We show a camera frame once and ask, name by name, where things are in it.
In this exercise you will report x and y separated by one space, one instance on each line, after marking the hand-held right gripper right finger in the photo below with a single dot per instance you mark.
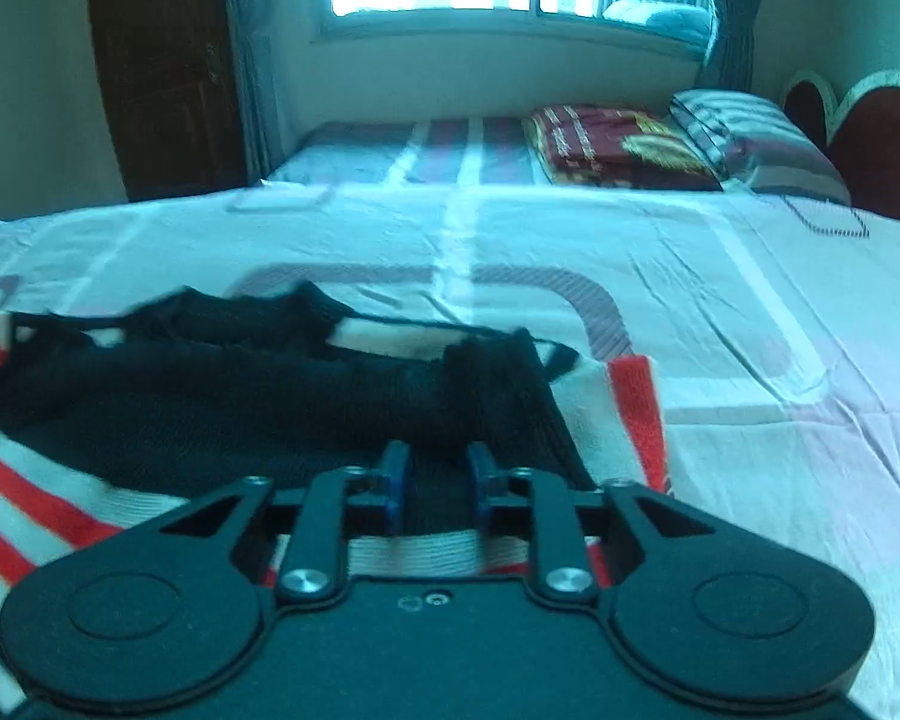
481 487

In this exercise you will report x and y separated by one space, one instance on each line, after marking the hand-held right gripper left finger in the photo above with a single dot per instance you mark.
394 487

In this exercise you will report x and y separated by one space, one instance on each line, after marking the striped knit sweater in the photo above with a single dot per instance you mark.
195 390

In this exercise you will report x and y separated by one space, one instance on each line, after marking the patterned white bedsheet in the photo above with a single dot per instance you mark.
720 390

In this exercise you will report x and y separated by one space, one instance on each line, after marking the striped bed mattress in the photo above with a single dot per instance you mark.
405 154

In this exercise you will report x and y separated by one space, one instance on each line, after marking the red folded blanket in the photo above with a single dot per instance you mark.
622 146

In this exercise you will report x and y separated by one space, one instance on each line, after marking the dark wooden door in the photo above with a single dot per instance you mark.
165 67

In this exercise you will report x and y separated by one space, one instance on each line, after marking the striped pillow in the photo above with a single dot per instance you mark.
757 142

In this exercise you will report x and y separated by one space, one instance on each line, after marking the blue curtain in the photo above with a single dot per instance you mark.
727 15
247 52

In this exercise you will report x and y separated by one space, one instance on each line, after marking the blue quilt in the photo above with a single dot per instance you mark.
664 19

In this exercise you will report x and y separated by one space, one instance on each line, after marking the red heart-shaped headboard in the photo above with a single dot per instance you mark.
870 135

